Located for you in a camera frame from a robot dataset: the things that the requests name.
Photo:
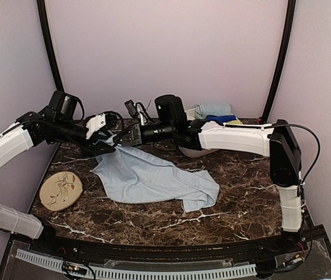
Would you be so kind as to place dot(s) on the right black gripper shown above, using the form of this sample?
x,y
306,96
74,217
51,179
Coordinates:
x,y
135,134

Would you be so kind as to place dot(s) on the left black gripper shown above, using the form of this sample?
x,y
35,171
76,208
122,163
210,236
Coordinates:
x,y
93,150

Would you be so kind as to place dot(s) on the large light blue towel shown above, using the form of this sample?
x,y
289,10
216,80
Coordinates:
x,y
131,176

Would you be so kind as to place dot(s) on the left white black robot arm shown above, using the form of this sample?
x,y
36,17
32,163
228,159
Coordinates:
x,y
54,123

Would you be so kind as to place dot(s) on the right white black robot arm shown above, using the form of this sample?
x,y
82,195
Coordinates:
x,y
275,141

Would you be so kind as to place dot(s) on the white plastic basin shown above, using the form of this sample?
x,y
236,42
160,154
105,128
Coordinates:
x,y
190,114

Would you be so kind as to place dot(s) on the round bird painted plate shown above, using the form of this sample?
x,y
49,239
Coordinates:
x,y
60,191

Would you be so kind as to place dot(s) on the rolled light blue towel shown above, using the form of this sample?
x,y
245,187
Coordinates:
x,y
203,110

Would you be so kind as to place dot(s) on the dark blue rolled towel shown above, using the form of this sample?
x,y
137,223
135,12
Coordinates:
x,y
221,119

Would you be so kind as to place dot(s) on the yellow white rolled towel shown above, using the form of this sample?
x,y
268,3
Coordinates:
x,y
233,122

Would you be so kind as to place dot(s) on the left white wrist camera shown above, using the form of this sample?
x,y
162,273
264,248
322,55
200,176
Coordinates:
x,y
94,124

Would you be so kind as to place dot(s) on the white slotted cable duct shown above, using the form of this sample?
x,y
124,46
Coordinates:
x,y
115,269

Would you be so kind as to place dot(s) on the left black frame post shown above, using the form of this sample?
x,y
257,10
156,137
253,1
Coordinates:
x,y
48,43

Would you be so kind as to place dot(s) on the black frame post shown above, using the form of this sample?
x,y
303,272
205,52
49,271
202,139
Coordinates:
x,y
282,54
48,43

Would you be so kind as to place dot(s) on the black front rail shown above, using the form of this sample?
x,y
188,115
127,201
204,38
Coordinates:
x,y
259,250

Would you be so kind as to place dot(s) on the right black frame post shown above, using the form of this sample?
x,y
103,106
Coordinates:
x,y
282,54

